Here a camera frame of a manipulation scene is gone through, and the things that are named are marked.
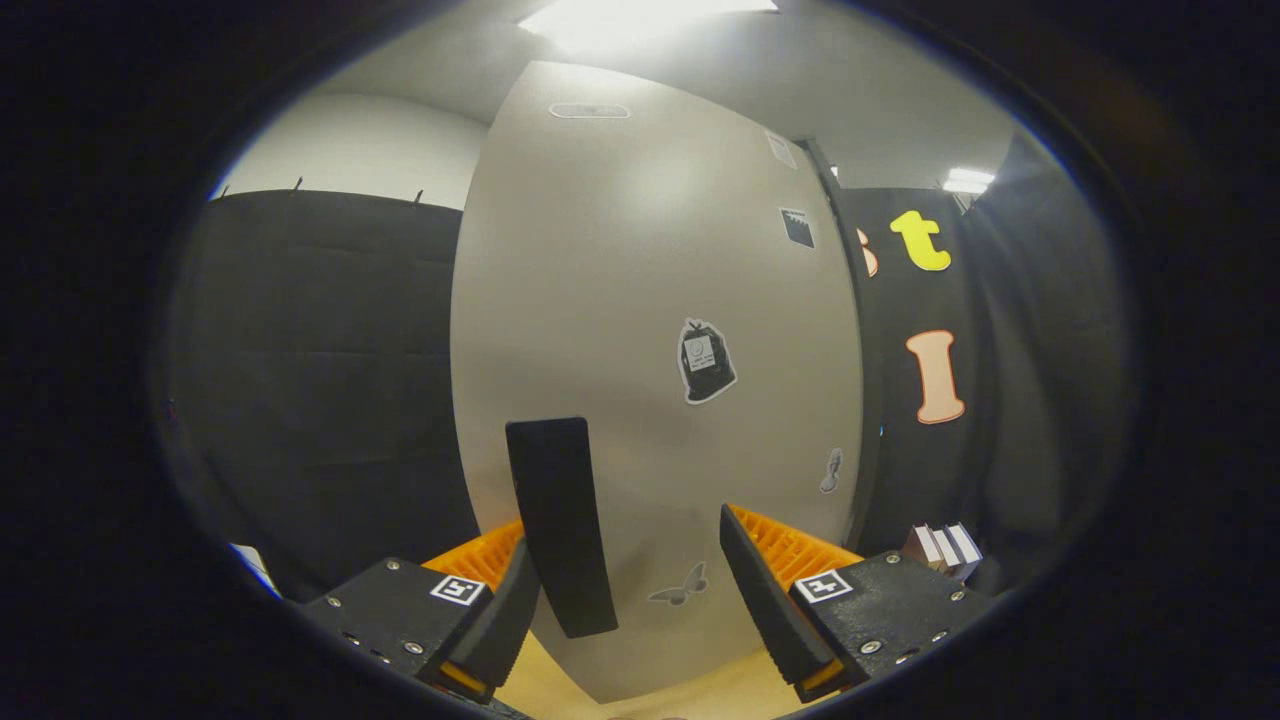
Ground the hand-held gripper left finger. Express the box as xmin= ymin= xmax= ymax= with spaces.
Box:
xmin=300 ymin=520 xmax=541 ymax=706

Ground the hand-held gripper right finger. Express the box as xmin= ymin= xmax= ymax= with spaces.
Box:
xmin=720 ymin=503 xmax=1001 ymax=704

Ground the black door handle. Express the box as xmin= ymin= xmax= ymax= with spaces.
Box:
xmin=505 ymin=417 xmax=619 ymax=639

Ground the beige cabinet door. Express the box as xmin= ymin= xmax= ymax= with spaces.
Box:
xmin=450 ymin=60 xmax=866 ymax=704

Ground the black yellow spine book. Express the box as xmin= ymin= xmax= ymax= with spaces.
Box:
xmin=930 ymin=524 xmax=966 ymax=579

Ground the grey blue spine book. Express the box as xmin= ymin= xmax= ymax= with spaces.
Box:
xmin=948 ymin=522 xmax=986 ymax=581

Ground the black backdrop cloth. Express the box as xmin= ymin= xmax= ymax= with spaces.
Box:
xmin=165 ymin=130 xmax=1136 ymax=601

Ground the long ceiling light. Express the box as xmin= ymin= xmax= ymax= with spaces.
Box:
xmin=520 ymin=0 xmax=781 ymax=53

